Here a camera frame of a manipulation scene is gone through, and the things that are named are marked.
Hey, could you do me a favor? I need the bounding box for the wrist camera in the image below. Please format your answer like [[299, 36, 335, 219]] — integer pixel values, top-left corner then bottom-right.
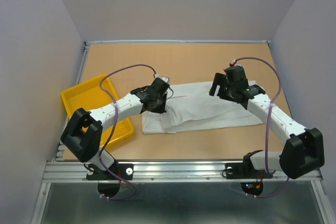
[[229, 61, 242, 67], [154, 74, 170, 84]]

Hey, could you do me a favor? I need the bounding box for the aluminium front rail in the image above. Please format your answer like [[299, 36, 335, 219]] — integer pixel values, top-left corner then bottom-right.
[[41, 158, 323, 183]]

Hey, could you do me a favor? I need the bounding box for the yellow plastic tray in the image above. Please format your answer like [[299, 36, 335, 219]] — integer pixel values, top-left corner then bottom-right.
[[61, 74, 134, 147]]

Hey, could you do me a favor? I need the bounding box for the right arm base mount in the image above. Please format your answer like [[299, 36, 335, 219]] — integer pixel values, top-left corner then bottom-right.
[[222, 163, 273, 196]]

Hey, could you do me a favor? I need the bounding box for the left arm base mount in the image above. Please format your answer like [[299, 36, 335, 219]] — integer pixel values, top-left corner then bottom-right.
[[83, 163, 138, 201]]

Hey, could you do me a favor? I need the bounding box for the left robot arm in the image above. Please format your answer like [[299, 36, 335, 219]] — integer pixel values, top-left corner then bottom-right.
[[60, 77, 170, 179]]

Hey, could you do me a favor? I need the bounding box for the white long sleeve shirt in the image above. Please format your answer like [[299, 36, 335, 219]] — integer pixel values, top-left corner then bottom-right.
[[142, 81, 263, 135]]

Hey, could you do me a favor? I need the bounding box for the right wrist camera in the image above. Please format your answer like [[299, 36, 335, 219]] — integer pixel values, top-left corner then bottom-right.
[[229, 61, 242, 67]]

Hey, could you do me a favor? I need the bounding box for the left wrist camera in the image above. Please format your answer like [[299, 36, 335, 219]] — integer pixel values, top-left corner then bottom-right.
[[154, 74, 170, 84]]

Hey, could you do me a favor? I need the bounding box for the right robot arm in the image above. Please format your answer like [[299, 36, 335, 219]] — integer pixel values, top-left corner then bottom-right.
[[209, 66, 325, 179]]

